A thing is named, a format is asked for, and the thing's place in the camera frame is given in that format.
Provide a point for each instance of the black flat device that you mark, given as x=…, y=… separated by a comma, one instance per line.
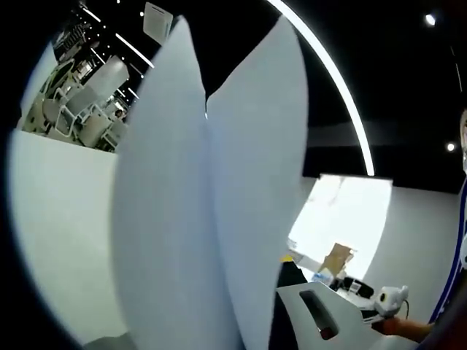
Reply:
x=359, y=287

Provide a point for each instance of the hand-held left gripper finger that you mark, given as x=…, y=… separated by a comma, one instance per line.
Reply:
x=292, y=328

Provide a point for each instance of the ceiling air conditioner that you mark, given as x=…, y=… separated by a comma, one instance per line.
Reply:
x=157, y=20

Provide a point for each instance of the blue and white packet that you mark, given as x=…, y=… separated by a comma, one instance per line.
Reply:
x=324, y=277

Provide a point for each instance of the bright window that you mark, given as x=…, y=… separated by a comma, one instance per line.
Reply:
x=339, y=218

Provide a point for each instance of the brown cardboard box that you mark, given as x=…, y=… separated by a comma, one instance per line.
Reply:
x=339, y=260

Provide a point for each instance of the person's right hand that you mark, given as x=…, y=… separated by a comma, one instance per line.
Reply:
x=386, y=325

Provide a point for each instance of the white office chair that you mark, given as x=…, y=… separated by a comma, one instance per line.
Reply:
x=65, y=122
x=85, y=104

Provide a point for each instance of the white pillar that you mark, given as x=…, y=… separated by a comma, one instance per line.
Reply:
x=113, y=78

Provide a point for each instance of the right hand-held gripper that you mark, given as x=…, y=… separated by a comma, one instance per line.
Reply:
x=392, y=299

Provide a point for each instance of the long ceiling light strip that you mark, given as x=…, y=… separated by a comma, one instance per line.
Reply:
x=339, y=84

